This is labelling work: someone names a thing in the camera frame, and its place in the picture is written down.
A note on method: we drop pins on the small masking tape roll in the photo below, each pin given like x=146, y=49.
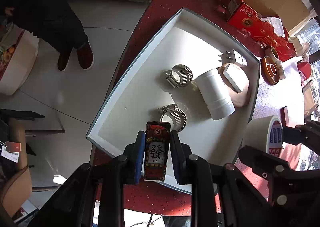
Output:
x=272, y=53

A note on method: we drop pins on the grey white storage tray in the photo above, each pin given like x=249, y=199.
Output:
x=191, y=40

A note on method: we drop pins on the tan foam ring disc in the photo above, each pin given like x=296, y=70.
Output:
x=238, y=99

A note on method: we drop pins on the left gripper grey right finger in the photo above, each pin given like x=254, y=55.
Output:
x=177, y=156

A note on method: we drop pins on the red cardboard gift box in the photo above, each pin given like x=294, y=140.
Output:
x=267, y=21

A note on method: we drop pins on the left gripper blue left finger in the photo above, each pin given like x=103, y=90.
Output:
x=139, y=155

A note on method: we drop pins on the large masking tape roll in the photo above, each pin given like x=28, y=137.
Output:
x=265, y=134

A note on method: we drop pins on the white power plug adapter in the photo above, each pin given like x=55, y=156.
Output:
x=233, y=57

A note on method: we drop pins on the large white plastic bottle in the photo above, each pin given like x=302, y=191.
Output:
x=215, y=94

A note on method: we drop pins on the white round snack table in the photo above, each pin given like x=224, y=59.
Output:
x=19, y=49

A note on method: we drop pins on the metal hose clamp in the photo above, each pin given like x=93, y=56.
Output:
x=179, y=76
x=173, y=115

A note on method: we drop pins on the beige chair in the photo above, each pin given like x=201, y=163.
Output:
x=16, y=184

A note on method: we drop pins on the tan spool with hub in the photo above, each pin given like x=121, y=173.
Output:
x=270, y=70

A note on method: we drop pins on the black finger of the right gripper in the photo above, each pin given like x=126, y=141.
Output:
x=292, y=136

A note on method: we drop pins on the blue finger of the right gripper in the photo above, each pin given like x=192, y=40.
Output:
x=260, y=162

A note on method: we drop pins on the white rectangular box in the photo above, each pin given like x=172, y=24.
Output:
x=236, y=77

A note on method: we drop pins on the person in dark clothes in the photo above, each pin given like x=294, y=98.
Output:
x=54, y=22

